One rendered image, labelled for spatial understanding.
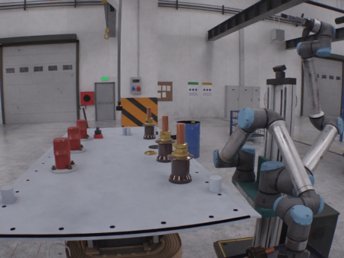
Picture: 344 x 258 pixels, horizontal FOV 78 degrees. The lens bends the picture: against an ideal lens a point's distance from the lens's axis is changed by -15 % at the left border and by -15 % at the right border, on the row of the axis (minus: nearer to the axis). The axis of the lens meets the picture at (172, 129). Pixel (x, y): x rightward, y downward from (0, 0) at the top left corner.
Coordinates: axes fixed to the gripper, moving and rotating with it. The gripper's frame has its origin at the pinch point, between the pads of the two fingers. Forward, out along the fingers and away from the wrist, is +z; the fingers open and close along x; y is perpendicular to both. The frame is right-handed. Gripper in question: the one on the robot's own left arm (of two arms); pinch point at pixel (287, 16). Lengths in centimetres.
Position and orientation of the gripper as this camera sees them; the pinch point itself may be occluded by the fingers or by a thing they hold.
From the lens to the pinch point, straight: 168.4
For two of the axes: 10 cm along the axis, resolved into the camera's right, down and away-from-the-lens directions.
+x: -0.8, 5.0, -8.6
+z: -9.8, -1.9, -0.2
